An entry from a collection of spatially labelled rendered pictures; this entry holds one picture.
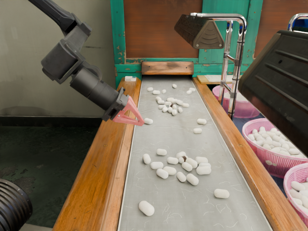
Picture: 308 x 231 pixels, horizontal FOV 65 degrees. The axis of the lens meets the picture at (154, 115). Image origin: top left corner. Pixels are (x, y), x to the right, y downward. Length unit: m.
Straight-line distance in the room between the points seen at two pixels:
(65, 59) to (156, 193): 0.37
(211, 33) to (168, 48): 0.81
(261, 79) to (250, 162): 0.45
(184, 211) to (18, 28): 2.31
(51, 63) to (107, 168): 0.28
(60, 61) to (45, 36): 1.91
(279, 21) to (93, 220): 1.39
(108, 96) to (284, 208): 0.45
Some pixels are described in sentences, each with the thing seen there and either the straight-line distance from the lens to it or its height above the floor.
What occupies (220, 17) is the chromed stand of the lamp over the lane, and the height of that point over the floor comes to 1.11.
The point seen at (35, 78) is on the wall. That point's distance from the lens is 2.63.
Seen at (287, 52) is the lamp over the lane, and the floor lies 1.10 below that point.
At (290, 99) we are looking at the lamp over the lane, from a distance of 0.22.
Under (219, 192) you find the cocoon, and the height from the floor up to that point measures 0.76.
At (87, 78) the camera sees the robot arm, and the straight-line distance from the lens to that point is 0.59.
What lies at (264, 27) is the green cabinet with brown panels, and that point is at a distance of 1.55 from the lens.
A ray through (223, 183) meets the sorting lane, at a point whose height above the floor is 0.74.
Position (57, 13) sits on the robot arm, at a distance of 0.99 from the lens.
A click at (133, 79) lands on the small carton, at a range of 1.36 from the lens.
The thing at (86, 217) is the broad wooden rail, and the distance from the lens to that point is 0.52.
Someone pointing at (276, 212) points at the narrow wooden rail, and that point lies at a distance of 0.57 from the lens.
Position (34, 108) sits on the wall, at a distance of 2.76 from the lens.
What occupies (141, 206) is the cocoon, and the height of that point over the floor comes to 0.76.
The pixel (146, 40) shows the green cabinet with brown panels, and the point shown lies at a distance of 1.43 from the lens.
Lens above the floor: 1.13
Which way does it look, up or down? 24 degrees down
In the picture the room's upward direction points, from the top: straight up
